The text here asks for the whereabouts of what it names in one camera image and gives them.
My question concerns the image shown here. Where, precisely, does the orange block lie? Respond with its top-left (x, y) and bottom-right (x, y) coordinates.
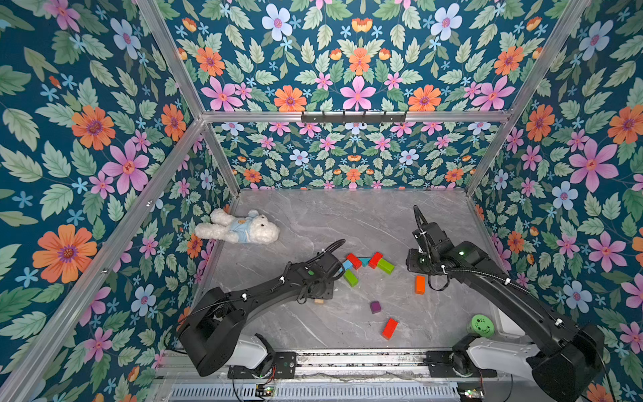
top-left (415, 276), bottom-right (426, 295)

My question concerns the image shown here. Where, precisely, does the green block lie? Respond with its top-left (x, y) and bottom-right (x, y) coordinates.
top-left (377, 258), bottom-right (395, 275)
top-left (343, 270), bottom-right (358, 287)

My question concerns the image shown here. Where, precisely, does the red block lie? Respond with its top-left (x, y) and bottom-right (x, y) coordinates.
top-left (346, 254), bottom-right (363, 270)
top-left (382, 318), bottom-right (399, 340)
top-left (368, 252), bottom-right (383, 269)

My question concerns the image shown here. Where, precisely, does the purple cube block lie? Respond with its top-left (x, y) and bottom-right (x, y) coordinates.
top-left (370, 301), bottom-right (382, 314)

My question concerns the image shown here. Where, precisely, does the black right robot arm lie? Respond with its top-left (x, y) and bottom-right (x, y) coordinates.
top-left (406, 206), bottom-right (608, 401)

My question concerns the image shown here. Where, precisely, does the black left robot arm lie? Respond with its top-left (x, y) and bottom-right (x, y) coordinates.
top-left (177, 239), bottom-right (346, 378)

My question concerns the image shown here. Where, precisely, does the white teddy bear plush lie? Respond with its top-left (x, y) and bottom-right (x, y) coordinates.
top-left (194, 209), bottom-right (280, 245)

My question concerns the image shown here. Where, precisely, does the green tape roll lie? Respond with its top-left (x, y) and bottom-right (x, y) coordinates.
top-left (467, 314), bottom-right (496, 338)

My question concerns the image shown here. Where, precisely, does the white box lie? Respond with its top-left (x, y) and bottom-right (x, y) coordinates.
top-left (492, 307), bottom-right (526, 338)

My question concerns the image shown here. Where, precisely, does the black hook rack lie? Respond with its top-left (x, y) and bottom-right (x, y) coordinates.
top-left (300, 111), bottom-right (407, 125)

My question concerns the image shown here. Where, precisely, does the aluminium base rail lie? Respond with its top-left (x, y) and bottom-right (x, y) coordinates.
top-left (155, 347), bottom-right (574, 383)

